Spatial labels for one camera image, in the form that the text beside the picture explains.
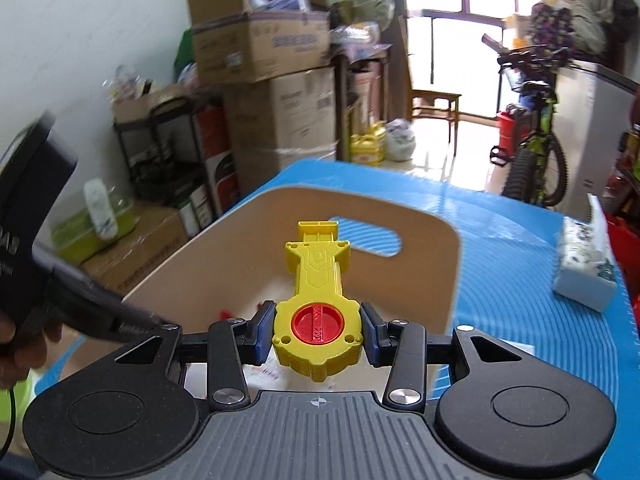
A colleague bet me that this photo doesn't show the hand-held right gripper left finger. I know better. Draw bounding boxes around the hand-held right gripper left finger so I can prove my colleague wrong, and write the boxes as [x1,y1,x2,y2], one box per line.
[114,300,277,407]

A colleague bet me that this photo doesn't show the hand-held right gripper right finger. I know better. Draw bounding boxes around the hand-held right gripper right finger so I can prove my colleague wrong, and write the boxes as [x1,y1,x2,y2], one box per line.
[360,301,525,407]

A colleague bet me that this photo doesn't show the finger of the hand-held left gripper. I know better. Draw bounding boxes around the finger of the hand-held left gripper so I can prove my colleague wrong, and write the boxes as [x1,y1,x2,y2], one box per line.
[32,245,173,345]

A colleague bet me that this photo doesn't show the yellow toy launcher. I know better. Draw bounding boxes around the yellow toy launcher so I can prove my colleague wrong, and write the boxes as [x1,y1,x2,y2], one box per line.
[271,220,362,382]

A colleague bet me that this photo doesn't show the beige plastic bin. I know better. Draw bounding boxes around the beige plastic bin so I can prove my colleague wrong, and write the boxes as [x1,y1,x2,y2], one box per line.
[120,185,462,401]

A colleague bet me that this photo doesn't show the person's left hand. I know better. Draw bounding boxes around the person's left hand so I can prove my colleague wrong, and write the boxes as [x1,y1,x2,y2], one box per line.
[0,310,65,390]

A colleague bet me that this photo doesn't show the green plastic container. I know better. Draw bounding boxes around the green plastic container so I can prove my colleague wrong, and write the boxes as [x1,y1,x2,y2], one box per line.
[50,179,137,264]

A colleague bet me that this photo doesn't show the taped cardboard box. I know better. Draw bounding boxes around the taped cardboard box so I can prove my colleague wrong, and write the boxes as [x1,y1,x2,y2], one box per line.
[80,202,189,296]

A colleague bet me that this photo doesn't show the black metal rack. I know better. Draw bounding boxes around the black metal rack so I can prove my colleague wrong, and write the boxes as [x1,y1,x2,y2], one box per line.
[112,95,226,227]

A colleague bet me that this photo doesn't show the blue silicone mat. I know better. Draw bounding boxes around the blue silicone mat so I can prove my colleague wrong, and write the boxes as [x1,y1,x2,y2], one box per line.
[225,157,640,480]

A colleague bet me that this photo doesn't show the flat cardboard box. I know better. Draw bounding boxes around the flat cardboard box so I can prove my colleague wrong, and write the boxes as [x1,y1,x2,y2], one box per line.
[110,82,192,124]

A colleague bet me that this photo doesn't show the plastic-wrapped cardboard box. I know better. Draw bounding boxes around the plastic-wrapped cardboard box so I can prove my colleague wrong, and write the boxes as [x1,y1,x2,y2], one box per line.
[231,142,339,208]

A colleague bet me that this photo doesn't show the red and white box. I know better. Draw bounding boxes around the red and white box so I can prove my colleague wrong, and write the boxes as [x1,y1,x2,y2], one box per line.
[197,105,242,217]

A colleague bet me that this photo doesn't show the yellow oil jug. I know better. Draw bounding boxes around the yellow oil jug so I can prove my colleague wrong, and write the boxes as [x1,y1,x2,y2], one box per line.
[350,121,388,166]

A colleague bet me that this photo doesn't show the white plastic bag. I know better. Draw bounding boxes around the white plastic bag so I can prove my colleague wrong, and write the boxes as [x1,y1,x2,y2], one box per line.
[385,118,417,162]

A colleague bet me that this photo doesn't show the printed tissue pack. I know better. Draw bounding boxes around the printed tissue pack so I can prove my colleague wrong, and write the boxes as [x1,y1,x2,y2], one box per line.
[551,194,619,314]

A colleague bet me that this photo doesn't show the printed cardboard box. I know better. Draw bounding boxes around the printed cardboard box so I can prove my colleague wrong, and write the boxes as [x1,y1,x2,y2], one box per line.
[222,67,337,153]

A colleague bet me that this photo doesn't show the green bicycle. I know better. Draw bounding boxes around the green bicycle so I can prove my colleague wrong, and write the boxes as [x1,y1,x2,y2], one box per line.
[482,32,571,209]

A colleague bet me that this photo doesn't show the wooden chair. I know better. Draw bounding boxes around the wooden chair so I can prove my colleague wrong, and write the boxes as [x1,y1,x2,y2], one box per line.
[397,15,463,132]

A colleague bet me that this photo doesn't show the red bucket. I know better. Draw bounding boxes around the red bucket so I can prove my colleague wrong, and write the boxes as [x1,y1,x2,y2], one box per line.
[496,105,532,164]

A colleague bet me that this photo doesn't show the open cardboard box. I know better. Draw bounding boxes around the open cardboard box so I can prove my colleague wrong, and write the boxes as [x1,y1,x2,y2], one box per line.
[186,0,332,86]

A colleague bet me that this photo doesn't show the white appliance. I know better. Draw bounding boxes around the white appliance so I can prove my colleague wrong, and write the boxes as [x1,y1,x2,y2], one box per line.
[550,57,640,207]

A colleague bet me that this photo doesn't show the dark wooden shelf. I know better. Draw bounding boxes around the dark wooden shelf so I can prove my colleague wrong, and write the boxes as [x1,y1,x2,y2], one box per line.
[614,125,640,223]

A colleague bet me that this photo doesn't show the floral bag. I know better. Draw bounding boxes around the floral bag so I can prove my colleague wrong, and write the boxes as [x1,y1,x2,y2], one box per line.
[529,0,609,62]

